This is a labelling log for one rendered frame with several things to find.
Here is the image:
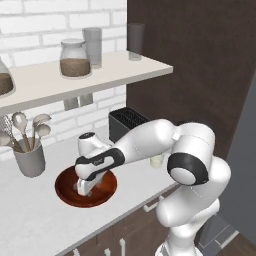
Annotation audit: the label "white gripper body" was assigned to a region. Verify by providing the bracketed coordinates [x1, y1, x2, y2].
[76, 175, 103, 197]

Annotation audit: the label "red-brown ice bowl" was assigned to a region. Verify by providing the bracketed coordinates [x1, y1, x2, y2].
[54, 165, 118, 209]

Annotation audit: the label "glass of lemonade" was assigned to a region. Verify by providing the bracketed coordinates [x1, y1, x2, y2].
[149, 153, 164, 168]

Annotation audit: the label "clear tall glass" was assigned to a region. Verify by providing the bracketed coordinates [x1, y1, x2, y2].
[82, 26, 103, 70]

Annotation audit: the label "dark grey tall glass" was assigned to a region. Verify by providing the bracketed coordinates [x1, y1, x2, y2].
[126, 22, 146, 62]

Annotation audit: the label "dark brown fridge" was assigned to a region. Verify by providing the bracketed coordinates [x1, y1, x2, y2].
[125, 0, 256, 160]

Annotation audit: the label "grey utensil pot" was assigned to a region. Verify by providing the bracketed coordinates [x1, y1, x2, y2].
[12, 136, 47, 179]

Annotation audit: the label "dark brown drawer front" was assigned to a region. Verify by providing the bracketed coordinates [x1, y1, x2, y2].
[112, 183, 183, 234]

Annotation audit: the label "white round spoon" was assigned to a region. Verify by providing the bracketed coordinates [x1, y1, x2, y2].
[35, 123, 52, 140]

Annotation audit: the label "black toaster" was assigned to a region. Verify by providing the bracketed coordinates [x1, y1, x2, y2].
[108, 106, 151, 144]

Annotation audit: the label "dark brown cupboard door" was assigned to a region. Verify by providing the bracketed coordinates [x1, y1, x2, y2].
[113, 213, 172, 256]

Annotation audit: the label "white ladle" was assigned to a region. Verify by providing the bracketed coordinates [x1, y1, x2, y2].
[30, 113, 52, 150]

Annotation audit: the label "white slotted spoon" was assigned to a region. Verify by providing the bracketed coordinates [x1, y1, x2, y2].
[11, 111, 32, 152]

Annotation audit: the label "metal whisk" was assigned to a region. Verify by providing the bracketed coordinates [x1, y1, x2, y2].
[0, 114, 24, 154]

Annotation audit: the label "glass jar with brown contents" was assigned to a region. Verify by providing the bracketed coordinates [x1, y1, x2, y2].
[59, 38, 92, 80]

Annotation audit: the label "large glass jar brown contents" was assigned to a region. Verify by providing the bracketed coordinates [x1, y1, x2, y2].
[0, 56, 16, 99]

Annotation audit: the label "white drawer handle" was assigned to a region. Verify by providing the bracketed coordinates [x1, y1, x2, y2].
[143, 195, 166, 213]

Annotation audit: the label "white wall shelf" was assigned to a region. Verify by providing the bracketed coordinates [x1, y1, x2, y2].
[0, 49, 174, 116]

